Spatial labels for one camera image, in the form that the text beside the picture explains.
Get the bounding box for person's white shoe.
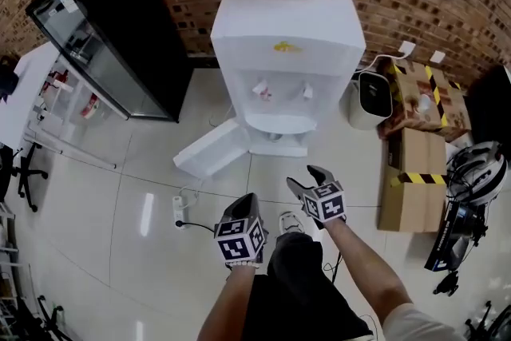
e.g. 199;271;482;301
277;211;307;237

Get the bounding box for black office chair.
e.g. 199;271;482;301
10;141;50;213

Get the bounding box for black glass-door fridge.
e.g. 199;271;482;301
25;0;196;123

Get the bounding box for white water dispenser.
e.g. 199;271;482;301
172;0;367;179

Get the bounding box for person's black shorts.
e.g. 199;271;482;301
238;231;375;341

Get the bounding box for black power cable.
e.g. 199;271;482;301
184;220;217;234

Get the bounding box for black product box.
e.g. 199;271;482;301
424;200;477;273

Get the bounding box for white shelf table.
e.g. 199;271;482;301
0;42;131;171

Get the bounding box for white helmet headset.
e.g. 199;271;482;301
445;141;509;208

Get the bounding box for white power cable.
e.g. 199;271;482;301
352;53;405;80

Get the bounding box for white power strip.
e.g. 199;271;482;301
172;194;188;231

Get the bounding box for black cabinet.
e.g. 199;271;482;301
465;65;511;159

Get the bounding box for person's white sleeve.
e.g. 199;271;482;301
382;302;468;341

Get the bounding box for person's right forearm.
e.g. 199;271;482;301
321;217;413;327

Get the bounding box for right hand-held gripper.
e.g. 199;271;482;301
286;165;347;231

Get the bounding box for metal storage rack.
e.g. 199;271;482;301
0;201;67;341

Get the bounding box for tall taped cardboard box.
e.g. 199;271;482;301
377;126;451;233

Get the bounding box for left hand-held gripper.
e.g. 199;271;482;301
214;192;267;266

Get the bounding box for taped open cardboard box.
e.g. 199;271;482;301
378;58;473;143

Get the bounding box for person's left forearm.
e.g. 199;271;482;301
196;263;257;341

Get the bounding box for white air purifier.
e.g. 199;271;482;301
339;69;394;132

